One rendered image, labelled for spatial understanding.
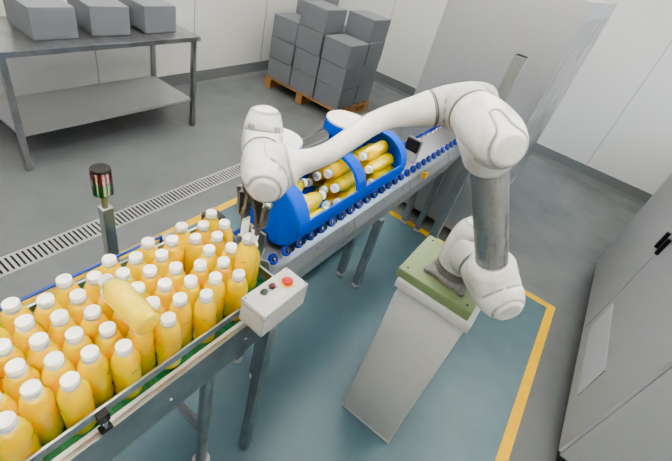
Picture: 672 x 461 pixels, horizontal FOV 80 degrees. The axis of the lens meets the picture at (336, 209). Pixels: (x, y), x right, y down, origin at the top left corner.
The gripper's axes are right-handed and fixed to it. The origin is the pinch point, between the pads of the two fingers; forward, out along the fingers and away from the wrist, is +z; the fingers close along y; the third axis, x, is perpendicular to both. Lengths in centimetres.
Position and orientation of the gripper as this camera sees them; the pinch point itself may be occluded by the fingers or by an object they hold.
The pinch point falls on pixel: (250, 230)
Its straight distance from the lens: 129.7
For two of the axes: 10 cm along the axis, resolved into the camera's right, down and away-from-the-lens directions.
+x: -5.9, 3.6, -7.2
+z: -2.2, 7.8, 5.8
